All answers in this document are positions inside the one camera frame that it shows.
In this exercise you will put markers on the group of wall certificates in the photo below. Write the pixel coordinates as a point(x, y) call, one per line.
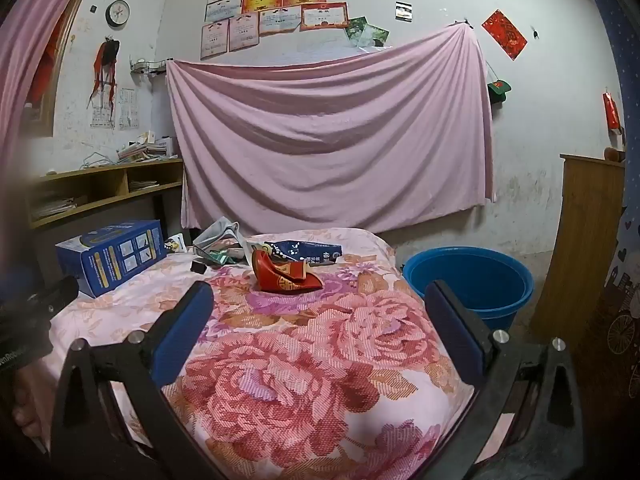
point(280, 10)

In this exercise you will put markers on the brown round object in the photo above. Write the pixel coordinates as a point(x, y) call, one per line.
point(611, 154)

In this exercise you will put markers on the white plastic packet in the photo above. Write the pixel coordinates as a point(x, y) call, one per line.
point(217, 232)

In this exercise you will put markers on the blue plastic bucket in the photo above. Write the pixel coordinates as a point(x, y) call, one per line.
point(505, 305)

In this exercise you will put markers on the wooden cabinet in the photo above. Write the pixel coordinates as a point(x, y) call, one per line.
point(580, 240)

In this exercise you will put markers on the wooden desk shelf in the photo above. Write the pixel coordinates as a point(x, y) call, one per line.
point(110, 172)

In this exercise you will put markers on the pink hanging cloth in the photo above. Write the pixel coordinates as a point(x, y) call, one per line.
point(325, 150)

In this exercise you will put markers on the pile of papers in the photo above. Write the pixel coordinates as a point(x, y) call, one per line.
point(57, 207)

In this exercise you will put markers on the person's left hand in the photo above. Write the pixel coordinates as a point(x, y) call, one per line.
point(30, 410)

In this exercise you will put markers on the green wrapper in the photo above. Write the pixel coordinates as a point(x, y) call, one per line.
point(217, 258)

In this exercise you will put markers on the red hanging packet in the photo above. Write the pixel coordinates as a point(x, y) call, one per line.
point(611, 112)

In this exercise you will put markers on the small black white photo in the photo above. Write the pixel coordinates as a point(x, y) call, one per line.
point(404, 11)

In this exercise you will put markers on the stack of books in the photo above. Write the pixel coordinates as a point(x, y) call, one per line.
point(147, 150)

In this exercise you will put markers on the small black object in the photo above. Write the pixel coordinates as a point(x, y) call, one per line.
point(199, 266)

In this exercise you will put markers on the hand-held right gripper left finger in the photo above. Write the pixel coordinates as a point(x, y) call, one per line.
point(185, 330)

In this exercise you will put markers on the green nature photo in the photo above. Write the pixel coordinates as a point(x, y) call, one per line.
point(376, 37)
point(354, 27)

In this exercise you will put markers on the red packet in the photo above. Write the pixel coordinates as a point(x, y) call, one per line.
point(280, 275)
point(611, 112)

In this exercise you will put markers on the wall calendar sheets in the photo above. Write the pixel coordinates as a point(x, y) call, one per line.
point(127, 110)

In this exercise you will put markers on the round wall clock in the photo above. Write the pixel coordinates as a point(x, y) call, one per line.
point(117, 13)

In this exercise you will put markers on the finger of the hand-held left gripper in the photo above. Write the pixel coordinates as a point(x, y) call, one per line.
point(57, 292)

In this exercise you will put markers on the green cap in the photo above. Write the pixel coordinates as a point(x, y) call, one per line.
point(499, 90)

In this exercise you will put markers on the yellow cartoon packet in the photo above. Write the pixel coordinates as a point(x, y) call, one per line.
point(175, 244)

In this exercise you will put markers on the pink window curtain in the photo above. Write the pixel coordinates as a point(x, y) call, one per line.
point(30, 35)

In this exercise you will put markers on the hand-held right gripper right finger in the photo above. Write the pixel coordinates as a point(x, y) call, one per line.
point(450, 330)

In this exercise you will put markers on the blue cardboard box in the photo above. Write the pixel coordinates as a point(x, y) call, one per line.
point(115, 255)

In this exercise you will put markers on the wooden window frame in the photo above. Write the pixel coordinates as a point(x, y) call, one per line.
point(55, 85)

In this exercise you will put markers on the blue white patterned packet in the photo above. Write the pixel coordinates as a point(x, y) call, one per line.
point(310, 251)

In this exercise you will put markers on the red wall poster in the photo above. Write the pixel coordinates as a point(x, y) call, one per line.
point(505, 34)

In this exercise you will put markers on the orange cloth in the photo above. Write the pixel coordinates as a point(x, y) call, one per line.
point(42, 70)

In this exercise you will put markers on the pink floral blanket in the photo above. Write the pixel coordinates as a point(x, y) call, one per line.
point(310, 370)

